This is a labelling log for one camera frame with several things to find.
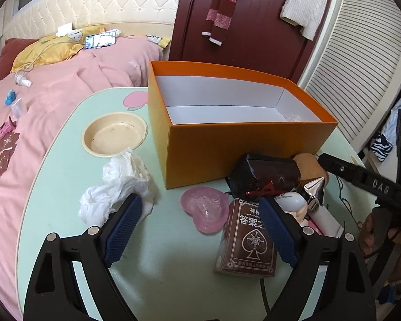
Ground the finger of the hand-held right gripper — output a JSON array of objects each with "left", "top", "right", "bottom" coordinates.
[{"left": 317, "top": 153, "right": 363, "bottom": 184}]

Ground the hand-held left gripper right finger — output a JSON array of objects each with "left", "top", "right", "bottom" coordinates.
[{"left": 259, "top": 197, "right": 378, "bottom": 321}]

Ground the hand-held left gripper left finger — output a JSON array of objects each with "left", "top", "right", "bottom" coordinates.
[{"left": 23, "top": 194, "right": 144, "bottom": 321}]

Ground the brown plush bear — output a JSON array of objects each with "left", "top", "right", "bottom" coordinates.
[{"left": 292, "top": 153, "right": 330, "bottom": 188}]

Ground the white-haired figurine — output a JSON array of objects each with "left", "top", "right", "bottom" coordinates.
[{"left": 274, "top": 192, "right": 310, "bottom": 228}]

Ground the pink white bottle silver cap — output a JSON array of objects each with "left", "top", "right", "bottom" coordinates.
[{"left": 301, "top": 177, "right": 345, "bottom": 239}]

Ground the brown card box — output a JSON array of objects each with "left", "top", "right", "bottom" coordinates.
[{"left": 214, "top": 198, "right": 277, "bottom": 277}]

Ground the white tissue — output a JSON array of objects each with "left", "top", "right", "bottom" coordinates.
[{"left": 78, "top": 147, "right": 157, "bottom": 226}]

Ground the dark brown pouch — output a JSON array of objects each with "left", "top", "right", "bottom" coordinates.
[{"left": 228, "top": 153, "right": 302, "bottom": 201}]

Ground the pink heart-shaped dish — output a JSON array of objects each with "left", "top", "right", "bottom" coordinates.
[{"left": 181, "top": 186, "right": 229, "bottom": 234}]

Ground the orange cardboard box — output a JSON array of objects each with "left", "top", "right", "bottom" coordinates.
[{"left": 148, "top": 61, "right": 339, "bottom": 190}]

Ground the light green cartoon desktop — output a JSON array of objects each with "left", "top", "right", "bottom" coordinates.
[{"left": 17, "top": 86, "right": 388, "bottom": 321}]

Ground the person's right hand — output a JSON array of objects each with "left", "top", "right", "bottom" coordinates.
[{"left": 358, "top": 212, "right": 401, "bottom": 281}]

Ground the zebra pattern bag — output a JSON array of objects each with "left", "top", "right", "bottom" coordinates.
[{"left": 369, "top": 134, "right": 394, "bottom": 163}]

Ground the white louvered door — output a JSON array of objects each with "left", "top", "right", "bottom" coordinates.
[{"left": 297, "top": 0, "right": 401, "bottom": 148}]

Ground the pink duvet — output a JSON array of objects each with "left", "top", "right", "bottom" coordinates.
[{"left": 0, "top": 35, "right": 164, "bottom": 321}]

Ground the dark red wooden door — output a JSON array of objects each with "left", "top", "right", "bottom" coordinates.
[{"left": 169, "top": 0, "right": 338, "bottom": 84}]

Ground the small pink packet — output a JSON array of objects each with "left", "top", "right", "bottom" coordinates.
[{"left": 0, "top": 117, "right": 17, "bottom": 141}]

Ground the small clear plastic bag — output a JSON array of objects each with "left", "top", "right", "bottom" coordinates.
[{"left": 11, "top": 98, "right": 27, "bottom": 119}]

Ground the white knitted sweater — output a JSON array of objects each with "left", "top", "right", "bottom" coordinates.
[{"left": 265, "top": 0, "right": 331, "bottom": 41}]

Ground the smartphone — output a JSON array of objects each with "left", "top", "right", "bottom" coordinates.
[{"left": 84, "top": 31, "right": 117, "bottom": 50}]

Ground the large yellow pillow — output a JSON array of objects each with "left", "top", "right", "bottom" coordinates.
[{"left": 11, "top": 25, "right": 106, "bottom": 72}]

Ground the red striped scarf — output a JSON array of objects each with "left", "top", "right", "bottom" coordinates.
[{"left": 201, "top": 0, "right": 239, "bottom": 47}]

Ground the small yellow pillow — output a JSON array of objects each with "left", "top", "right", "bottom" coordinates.
[{"left": 147, "top": 35, "right": 171, "bottom": 48}]

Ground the dark red pillow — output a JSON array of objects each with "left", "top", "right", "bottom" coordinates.
[{"left": 0, "top": 38, "right": 37, "bottom": 84}]

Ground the cream tufted headboard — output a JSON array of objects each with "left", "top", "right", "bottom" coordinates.
[{"left": 2, "top": 0, "right": 188, "bottom": 42}]

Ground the white charging cable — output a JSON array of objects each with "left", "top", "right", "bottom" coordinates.
[{"left": 15, "top": 38, "right": 71, "bottom": 74}]

